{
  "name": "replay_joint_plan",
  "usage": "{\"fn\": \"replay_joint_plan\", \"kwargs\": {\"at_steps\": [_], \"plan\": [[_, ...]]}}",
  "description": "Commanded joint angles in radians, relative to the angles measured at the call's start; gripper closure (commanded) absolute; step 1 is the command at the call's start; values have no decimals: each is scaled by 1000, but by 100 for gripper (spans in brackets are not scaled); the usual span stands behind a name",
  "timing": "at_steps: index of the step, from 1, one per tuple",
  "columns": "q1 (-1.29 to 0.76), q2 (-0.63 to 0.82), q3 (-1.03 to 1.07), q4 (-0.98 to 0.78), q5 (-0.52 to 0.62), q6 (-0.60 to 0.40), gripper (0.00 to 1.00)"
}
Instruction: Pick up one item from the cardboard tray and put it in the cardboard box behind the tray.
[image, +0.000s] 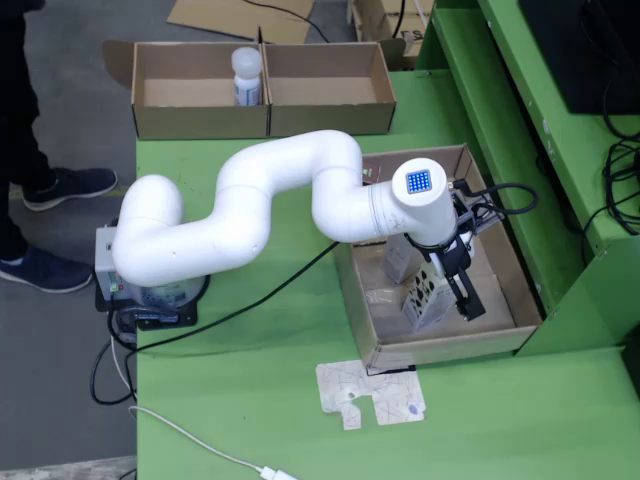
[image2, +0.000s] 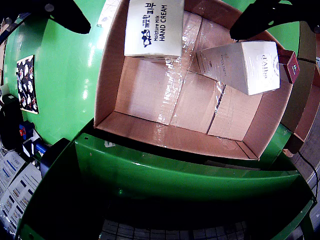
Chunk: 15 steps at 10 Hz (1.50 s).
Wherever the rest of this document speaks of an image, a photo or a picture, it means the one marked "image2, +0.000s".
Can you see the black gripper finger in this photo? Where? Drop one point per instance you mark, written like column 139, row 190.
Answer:
column 70, row 17
column 250, row 25

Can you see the white hand cream box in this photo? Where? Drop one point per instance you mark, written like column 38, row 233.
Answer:
column 140, row 15

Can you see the tall white cosmetic box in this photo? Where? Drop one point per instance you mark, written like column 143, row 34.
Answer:
column 250, row 75

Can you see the dark red small box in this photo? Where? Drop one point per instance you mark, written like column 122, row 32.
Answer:
column 292, row 67

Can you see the divided cardboard box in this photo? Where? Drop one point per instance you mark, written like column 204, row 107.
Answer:
column 307, row 100

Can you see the shallow cardboard tray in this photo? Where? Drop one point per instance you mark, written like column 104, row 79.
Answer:
column 150, row 100

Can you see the flattened patterned paper carton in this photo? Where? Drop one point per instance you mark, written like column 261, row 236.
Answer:
column 110, row 12

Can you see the black floral print card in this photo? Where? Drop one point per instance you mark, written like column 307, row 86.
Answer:
column 27, row 85

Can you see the blue red small gadget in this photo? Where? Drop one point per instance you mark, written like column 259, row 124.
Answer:
column 26, row 130

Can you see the white blue small device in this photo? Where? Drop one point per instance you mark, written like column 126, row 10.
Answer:
column 32, row 147

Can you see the black curved device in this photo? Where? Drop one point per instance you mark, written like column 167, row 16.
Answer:
column 53, row 157

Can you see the printed product sheet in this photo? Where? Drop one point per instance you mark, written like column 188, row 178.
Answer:
column 20, row 195
column 10, row 165

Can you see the green metal shelf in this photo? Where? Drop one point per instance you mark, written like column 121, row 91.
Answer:
column 175, row 175

